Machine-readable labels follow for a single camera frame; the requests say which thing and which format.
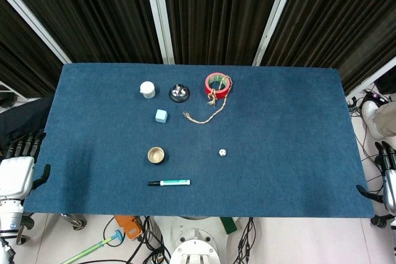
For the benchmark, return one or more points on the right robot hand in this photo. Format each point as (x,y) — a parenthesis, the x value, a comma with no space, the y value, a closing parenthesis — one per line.
(390,183)

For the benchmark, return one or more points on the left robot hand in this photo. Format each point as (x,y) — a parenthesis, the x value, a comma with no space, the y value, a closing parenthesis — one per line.
(15,174)

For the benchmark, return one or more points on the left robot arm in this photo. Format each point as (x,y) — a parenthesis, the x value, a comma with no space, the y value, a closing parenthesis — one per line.
(10,214)

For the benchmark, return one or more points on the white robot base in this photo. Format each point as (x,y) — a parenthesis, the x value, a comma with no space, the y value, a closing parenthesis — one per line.
(195,242)

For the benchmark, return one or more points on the black clothing person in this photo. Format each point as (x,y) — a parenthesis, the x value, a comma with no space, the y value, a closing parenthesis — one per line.
(21,121)

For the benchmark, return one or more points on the beige trouser leg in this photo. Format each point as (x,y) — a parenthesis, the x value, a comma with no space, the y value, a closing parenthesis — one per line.
(386,118)

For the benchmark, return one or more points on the white shoe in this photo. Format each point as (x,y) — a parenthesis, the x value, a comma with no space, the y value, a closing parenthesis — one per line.
(371,115)

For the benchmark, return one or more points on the metal caster wheel leg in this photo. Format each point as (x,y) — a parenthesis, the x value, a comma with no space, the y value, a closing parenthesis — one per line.
(74,220)

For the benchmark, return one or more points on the blue felt table mat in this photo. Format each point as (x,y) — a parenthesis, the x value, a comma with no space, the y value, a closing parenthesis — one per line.
(278,152)

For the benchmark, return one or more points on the orange box device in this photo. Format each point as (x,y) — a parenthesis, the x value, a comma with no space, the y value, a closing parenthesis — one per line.
(127,228)

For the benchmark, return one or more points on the white plastic jar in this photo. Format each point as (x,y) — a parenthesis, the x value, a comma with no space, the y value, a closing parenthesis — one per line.
(147,89)

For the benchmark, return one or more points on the light blue cube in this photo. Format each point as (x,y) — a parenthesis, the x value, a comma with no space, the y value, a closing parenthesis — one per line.
(161,116)

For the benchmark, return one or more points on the white green marker pen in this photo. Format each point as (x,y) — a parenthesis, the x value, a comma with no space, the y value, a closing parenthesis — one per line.
(173,182)

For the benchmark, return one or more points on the dark green block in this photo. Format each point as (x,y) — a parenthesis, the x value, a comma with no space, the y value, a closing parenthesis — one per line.
(228,225)

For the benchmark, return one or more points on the black silver call bell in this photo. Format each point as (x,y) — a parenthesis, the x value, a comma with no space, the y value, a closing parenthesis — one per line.
(179,93)

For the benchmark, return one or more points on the red tape roll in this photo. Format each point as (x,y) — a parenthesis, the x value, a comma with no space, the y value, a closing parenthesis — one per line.
(218,85)

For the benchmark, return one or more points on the white aluminium frame post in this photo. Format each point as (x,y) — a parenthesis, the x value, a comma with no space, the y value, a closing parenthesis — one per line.
(161,16)
(34,23)
(371,78)
(275,16)

